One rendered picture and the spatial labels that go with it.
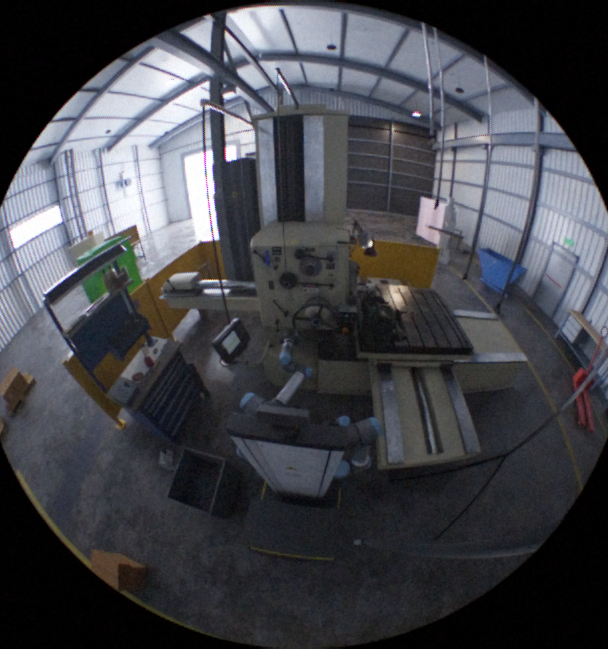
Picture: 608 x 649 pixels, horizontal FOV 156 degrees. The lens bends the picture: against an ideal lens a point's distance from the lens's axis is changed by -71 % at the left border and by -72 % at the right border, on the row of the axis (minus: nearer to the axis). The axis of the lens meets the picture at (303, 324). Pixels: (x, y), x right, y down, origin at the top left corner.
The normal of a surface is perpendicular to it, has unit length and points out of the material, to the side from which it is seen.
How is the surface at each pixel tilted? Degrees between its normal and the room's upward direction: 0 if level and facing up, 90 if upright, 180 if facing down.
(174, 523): 0
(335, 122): 90
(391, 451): 0
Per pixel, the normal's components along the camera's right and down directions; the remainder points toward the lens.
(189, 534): -0.02, -0.79
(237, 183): -0.11, 0.62
